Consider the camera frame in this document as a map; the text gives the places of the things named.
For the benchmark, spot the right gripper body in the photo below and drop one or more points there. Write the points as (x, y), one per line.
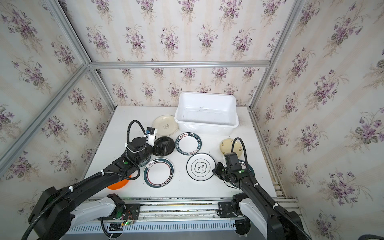
(220, 171)

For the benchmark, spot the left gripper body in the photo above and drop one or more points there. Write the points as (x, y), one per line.
(160, 147)

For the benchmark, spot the black plate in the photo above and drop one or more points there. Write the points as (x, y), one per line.
(166, 139)

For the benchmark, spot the white plate flower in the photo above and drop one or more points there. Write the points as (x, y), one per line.
(200, 167)

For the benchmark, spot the yellow cream plate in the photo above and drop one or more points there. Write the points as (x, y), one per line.
(226, 147)

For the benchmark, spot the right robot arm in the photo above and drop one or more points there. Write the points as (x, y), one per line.
(279, 224)

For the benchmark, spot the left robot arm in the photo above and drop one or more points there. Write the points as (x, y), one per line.
(59, 210)

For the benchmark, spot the cream plate near bin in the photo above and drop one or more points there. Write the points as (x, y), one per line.
(165, 125)

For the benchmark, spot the white plastic bin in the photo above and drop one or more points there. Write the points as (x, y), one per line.
(207, 113)

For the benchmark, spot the teal patterned plate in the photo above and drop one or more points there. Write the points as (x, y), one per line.
(144, 162)

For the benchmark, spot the white plate green red rim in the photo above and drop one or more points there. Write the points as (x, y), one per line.
(159, 172)

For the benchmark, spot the white plate green lettered rim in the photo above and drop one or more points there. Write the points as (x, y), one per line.
(188, 144)

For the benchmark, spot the orange plate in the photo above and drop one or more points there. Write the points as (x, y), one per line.
(118, 185)

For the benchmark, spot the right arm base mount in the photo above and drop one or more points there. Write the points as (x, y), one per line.
(241, 206)

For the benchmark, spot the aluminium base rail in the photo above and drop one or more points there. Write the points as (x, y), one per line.
(170, 216)

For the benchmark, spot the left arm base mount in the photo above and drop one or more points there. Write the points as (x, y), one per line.
(129, 213)

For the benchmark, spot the aluminium frame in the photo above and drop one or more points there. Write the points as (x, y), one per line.
(90, 67)

